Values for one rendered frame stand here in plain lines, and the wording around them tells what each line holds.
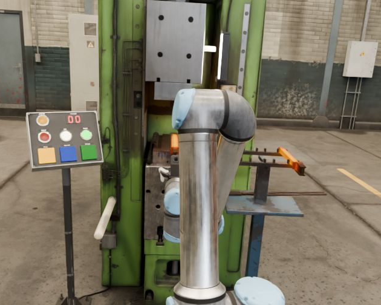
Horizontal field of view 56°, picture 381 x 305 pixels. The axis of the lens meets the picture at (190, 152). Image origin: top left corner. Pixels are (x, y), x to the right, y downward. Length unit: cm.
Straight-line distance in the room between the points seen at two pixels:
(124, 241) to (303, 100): 680
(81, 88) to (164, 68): 557
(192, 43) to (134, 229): 118
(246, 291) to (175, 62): 124
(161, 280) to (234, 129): 148
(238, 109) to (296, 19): 748
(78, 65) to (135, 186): 537
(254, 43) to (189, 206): 133
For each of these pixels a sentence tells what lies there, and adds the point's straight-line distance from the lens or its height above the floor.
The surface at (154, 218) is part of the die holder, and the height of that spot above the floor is 60.
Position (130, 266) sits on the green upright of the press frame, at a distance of 250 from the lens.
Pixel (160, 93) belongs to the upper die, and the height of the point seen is 130.
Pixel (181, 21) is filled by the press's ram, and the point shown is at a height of 167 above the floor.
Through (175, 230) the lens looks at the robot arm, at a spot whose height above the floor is 86.
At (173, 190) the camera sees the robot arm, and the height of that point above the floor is 102.
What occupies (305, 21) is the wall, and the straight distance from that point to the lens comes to 854.
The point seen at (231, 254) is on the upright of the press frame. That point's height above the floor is 26.
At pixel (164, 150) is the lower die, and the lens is 201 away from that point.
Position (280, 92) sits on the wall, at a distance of 841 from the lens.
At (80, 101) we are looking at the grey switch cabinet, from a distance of 748.
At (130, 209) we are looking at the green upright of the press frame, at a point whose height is 56.
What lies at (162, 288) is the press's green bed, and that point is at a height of 13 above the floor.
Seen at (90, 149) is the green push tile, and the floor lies 102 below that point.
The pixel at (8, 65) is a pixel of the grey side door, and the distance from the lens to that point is 849.
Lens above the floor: 152
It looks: 16 degrees down
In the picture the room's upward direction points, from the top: 3 degrees clockwise
